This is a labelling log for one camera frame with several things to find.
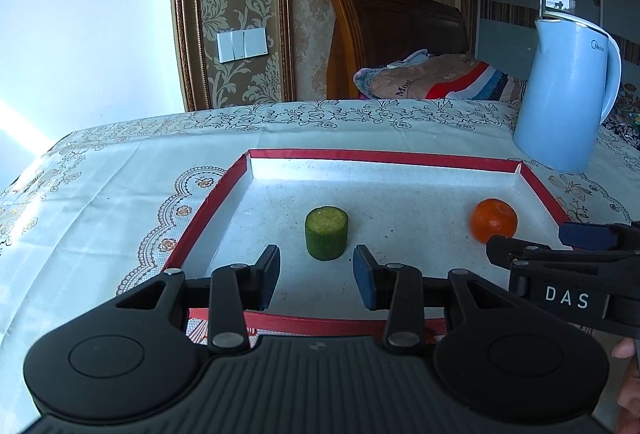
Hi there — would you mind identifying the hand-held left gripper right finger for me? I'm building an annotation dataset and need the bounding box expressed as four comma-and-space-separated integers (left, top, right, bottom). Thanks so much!
352, 245, 516, 355

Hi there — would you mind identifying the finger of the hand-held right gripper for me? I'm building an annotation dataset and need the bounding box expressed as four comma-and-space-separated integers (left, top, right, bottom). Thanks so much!
558, 222, 640, 251
486, 235, 640, 267

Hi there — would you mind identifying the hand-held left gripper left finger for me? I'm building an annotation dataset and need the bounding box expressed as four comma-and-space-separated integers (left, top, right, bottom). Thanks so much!
116, 245, 281, 355

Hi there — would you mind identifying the orange tangerine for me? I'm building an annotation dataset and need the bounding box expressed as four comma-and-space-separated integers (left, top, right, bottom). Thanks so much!
470, 198, 518, 245

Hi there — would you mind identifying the green cucumber piece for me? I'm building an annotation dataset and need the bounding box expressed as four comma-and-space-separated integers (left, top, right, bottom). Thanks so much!
305, 206, 349, 261

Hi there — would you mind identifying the red shallow box tray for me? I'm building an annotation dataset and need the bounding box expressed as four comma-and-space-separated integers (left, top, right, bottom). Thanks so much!
161, 149, 576, 340

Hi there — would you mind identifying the person's right hand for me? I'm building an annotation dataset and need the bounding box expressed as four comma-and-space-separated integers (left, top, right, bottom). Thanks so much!
611, 338, 640, 434

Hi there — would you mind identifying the dark floral bedspread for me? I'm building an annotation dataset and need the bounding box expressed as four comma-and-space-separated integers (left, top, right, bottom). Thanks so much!
600, 82, 640, 145

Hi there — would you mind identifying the light blue electric kettle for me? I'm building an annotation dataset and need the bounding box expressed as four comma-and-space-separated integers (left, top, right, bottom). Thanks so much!
513, 14, 622, 175

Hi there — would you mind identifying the striped blanket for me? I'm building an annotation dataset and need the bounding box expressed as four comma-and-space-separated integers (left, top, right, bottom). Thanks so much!
425, 61, 529, 102

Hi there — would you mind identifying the white floral lace tablecloth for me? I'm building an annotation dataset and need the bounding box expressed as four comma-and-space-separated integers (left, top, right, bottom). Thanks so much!
0, 98, 640, 434

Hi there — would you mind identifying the pink floral quilt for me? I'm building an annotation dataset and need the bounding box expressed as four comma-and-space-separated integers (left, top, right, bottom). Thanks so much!
353, 48, 481, 100

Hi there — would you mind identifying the wooden bed headboard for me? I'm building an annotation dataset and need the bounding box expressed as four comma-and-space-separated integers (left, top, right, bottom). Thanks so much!
321, 0, 471, 100

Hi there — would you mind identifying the white wall light switch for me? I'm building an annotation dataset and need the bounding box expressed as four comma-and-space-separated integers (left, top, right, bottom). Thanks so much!
217, 28, 268, 63

